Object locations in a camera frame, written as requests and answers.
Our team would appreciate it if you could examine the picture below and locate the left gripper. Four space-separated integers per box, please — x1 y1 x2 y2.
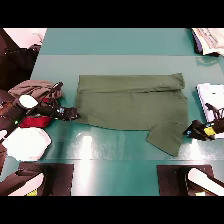
58 106 80 122

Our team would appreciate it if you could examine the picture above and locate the dark arm base plate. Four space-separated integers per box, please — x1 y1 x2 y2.
156 164 215 197
18 162 75 197

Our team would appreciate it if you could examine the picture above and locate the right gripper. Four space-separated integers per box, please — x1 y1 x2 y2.
183 119 218 141

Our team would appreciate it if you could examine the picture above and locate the purple garment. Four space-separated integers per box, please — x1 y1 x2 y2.
192 31 204 55

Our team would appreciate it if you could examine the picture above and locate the red garment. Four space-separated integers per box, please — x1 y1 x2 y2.
19 114 53 130

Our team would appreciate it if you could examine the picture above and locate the olive green T-shirt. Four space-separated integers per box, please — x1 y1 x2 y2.
73 72 190 158

